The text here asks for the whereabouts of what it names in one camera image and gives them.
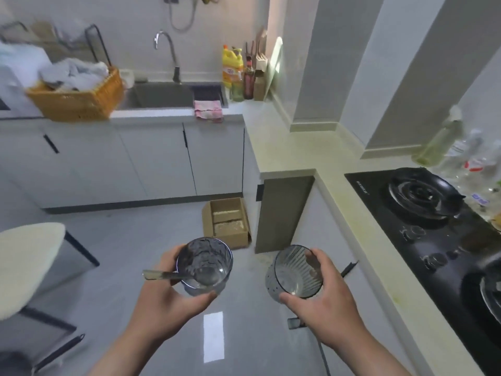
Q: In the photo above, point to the person's left hand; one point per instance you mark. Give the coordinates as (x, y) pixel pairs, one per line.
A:
(164, 309)

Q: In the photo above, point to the person's right hand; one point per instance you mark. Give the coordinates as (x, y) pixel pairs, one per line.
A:
(332, 309)

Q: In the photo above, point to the metal spoon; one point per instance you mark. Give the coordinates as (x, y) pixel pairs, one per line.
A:
(156, 275)

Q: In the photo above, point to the dark tinted drinking glass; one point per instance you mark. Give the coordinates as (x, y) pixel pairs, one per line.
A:
(293, 270)

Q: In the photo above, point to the clear textured drinking glass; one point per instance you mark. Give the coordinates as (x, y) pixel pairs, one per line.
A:
(203, 258)

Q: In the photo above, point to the white countertop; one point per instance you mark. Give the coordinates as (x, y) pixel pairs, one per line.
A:
(274, 144)

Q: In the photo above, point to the large open cardboard box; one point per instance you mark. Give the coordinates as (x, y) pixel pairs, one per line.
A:
(227, 227)

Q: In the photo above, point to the cream chair black legs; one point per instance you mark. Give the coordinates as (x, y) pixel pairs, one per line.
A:
(27, 262)

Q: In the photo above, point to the black glass gas stove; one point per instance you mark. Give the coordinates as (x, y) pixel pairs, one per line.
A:
(462, 242)

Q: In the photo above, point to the black round stove burner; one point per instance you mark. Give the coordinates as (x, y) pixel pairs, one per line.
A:
(489, 289)
(422, 193)

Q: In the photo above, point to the green pump clear bottle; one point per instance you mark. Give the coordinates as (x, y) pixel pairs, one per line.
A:
(481, 199)

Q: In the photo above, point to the clear bottle yellowish oil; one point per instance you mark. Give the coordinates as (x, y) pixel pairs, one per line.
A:
(438, 142)

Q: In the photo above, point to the clear bottle red label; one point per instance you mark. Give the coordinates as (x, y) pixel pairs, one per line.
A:
(475, 165)

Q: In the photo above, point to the pink dish cloth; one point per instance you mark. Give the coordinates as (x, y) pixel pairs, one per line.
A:
(208, 110)

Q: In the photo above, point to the clear bottle white label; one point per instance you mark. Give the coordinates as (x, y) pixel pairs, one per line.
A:
(463, 148)

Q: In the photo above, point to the steel sink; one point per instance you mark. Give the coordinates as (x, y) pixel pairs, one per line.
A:
(160, 95)

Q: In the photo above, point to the dark sink drain basket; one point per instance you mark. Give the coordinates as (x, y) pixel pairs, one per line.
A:
(207, 93)

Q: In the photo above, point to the orange woven basket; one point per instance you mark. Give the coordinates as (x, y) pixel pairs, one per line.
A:
(78, 101)

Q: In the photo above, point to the green liquid bottle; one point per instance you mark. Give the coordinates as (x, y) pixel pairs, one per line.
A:
(237, 90)

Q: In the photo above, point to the small grey sink plug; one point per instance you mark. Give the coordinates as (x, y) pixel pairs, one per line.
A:
(141, 79)

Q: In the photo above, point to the small brown cardboard box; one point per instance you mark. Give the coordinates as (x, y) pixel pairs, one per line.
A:
(260, 86)

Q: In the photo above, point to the dark sauce bottle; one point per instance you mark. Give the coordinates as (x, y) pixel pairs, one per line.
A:
(249, 82)

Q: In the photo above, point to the grey white cloth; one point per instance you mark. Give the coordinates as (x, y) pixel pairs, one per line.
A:
(74, 74)

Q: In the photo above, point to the yellow detergent bottle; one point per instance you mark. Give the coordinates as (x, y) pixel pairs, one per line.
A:
(231, 66)

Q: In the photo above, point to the pale green cutting board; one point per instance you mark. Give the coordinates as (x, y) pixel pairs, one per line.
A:
(275, 62)

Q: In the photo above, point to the chrome faucet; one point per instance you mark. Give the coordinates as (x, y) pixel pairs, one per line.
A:
(172, 54)

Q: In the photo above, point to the white microwave oven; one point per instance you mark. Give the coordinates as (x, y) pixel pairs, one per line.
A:
(15, 82)

